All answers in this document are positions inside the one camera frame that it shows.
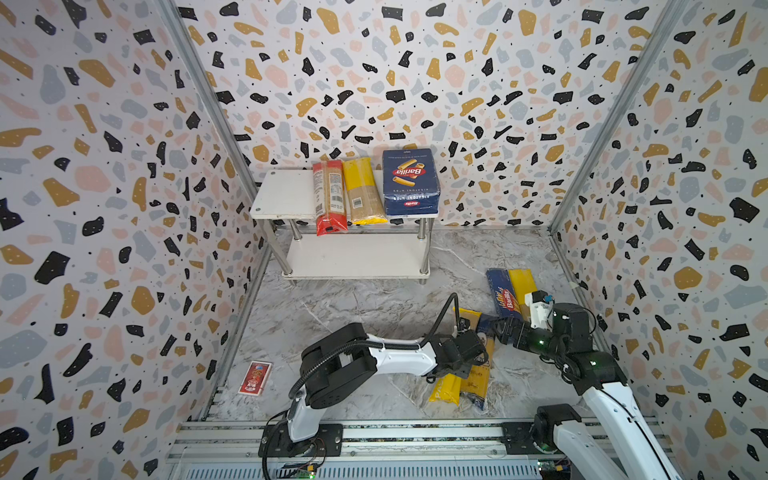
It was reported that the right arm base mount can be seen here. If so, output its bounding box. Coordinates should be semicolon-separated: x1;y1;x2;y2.
501;404;582;455

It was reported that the red spaghetti bag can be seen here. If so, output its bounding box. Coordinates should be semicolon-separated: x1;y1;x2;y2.
312;160;348;236

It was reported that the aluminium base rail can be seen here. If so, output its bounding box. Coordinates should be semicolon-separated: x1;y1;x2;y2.
163;418;685;480

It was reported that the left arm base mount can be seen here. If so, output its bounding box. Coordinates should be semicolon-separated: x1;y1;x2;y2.
257;419;344;459

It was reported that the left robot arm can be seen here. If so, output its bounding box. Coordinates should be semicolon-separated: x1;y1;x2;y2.
287;323;489;443

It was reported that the blue-top clear spaghetti bag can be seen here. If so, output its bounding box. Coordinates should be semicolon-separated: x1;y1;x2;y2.
460;309;495;411

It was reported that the blue Barilla pasta box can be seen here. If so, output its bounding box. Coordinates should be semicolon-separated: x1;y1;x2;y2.
382;149;441;217

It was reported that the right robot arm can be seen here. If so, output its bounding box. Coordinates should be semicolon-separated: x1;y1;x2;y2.
492;302;681;479

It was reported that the red card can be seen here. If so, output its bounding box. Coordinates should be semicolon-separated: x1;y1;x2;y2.
238;361;273;396

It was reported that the blue Barilla spaghetti box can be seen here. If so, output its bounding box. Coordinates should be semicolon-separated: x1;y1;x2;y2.
486;268;523;320

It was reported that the yellow Pastatime spaghetti bag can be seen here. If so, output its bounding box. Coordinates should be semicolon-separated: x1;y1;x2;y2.
429;308;481;405

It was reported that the yellow-top spaghetti bag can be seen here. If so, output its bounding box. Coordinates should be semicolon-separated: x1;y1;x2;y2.
342;158;387;225

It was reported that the white two-tier shelf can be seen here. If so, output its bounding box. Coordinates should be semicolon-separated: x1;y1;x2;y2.
250;170;436;283

